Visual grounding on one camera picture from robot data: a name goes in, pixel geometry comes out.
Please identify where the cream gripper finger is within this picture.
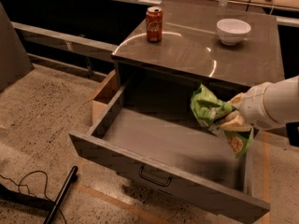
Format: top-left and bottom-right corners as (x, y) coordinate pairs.
(219, 111), (252, 132)
(228, 92), (245, 104)

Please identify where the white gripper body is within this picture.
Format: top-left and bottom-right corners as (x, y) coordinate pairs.
(239, 82), (282, 130)

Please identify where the green rice chip bag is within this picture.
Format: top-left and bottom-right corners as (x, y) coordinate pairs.
(190, 84), (254, 158)

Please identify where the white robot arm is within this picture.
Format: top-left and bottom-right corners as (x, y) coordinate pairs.
(219, 76), (299, 132)

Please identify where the open grey metal drawer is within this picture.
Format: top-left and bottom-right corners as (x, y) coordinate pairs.
(69, 84), (270, 224)

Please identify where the grey metal cabinet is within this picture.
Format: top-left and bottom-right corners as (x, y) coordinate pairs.
(110, 0), (286, 135)

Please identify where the white ceramic bowl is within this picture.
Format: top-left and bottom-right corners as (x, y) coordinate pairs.
(217, 19), (251, 46)

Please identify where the orange soda can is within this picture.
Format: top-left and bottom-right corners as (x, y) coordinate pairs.
(146, 7), (163, 42)

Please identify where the cardboard box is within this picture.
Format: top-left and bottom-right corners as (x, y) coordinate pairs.
(84, 71), (119, 124)

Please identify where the black metal stand leg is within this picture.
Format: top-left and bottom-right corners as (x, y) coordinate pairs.
(43, 166), (78, 224)

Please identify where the black drawer handle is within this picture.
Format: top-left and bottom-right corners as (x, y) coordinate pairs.
(138, 166), (172, 187)

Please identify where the thin black cable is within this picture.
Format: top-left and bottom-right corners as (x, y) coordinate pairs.
(0, 170), (68, 224)

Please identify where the grey metal shelf rail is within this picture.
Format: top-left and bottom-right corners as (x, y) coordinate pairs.
(12, 22), (117, 63)

